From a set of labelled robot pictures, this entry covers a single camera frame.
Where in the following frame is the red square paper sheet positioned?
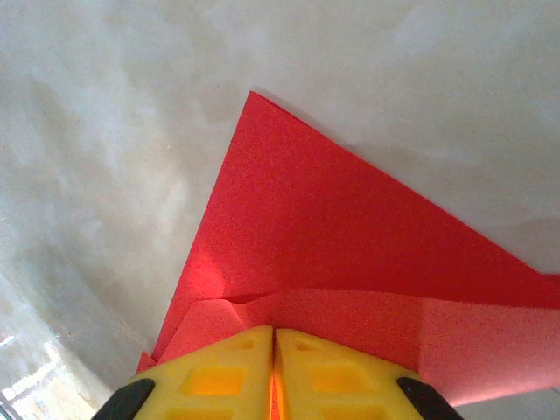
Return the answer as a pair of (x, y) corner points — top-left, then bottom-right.
(136, 90), (560, 406)

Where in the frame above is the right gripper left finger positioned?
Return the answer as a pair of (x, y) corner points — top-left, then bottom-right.
(91, 325), (276, 420)

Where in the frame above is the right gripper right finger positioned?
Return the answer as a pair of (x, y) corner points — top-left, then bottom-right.
(274, 327), (457, 420)

